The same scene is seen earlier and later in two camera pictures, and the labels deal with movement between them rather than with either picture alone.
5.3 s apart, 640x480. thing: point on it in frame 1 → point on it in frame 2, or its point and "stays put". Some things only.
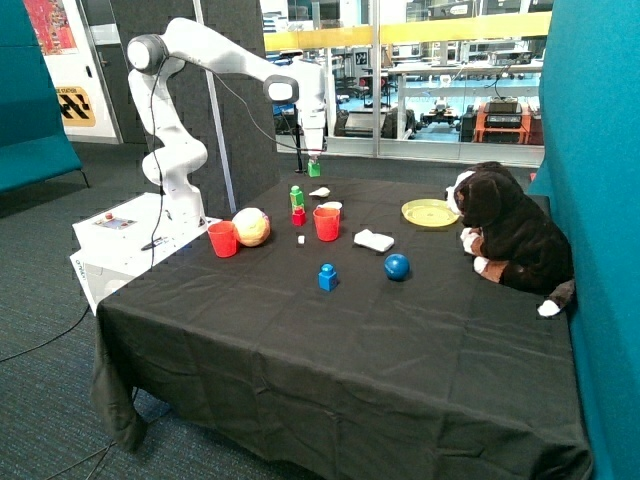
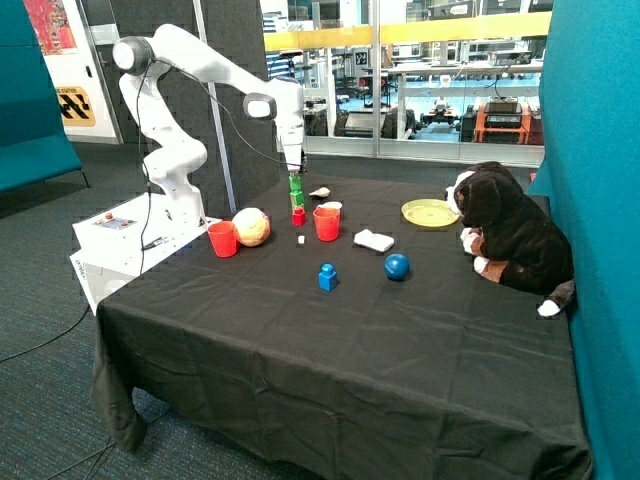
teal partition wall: (589, 167) stays put
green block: (296, 195) stays put
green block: (314, 169) → (295, 183)
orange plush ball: (253, 226) stays put
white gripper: (313, 121) → (292, 139)
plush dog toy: (512, 241) stays put
